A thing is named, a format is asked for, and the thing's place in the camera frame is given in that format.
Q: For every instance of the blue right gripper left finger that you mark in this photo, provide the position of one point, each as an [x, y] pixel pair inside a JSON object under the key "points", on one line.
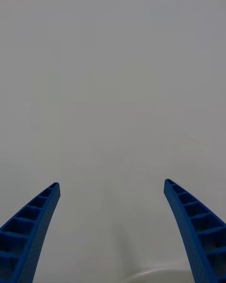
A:
{"points": [[35, 235]]}

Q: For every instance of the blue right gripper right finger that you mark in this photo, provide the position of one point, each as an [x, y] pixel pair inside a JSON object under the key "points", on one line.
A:
{"points": [[188, 226]]}

